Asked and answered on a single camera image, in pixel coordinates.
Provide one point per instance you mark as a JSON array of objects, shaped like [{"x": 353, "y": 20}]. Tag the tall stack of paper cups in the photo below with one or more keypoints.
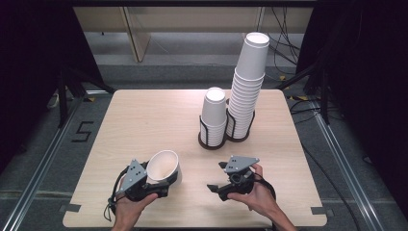
[{"x": 243, "y": 109}]

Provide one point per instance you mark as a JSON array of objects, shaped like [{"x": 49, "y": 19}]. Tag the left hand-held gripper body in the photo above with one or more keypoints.
[{"x": 134, "y": 176}]

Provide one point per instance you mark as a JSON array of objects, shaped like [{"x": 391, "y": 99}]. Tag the black metal stand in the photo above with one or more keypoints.
[
  {"x": 62, "y": 96},
  {"x": 324, "y": 96}
]

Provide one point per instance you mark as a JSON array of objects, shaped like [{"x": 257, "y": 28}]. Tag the black curtain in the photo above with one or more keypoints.
[
  {"x": 369, "y": 80},
  {"x": 29, "y": 64}
]

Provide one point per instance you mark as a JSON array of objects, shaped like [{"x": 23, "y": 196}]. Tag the beige wooden furniture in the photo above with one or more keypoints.
[{"x": 138, "y": 38}]

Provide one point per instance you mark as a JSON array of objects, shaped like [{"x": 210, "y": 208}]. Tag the metal floor rail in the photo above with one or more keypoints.
[
  {"x": 346, "y": 166},
  {"x": 41, "y": 173}
]

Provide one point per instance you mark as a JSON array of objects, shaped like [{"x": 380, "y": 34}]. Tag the person's left hand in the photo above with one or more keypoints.
[{"x": 128, "y": 211}]

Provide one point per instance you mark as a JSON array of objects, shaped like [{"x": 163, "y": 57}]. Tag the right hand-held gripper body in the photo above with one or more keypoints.
[{"x": 239, "y": 163}]

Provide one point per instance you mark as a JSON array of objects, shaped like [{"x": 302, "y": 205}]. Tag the black tape strip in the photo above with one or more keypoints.
[
  {"x": 320, "y": 210},
  {"x": 70, "y": 208}
]

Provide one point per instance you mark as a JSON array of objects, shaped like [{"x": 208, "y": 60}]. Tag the person's right hand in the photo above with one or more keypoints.
[{"x": 261, "y": 199}]

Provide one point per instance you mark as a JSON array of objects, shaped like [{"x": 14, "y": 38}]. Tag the short stack of paper cups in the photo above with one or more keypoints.
[{"x": 213, "y": 131}]

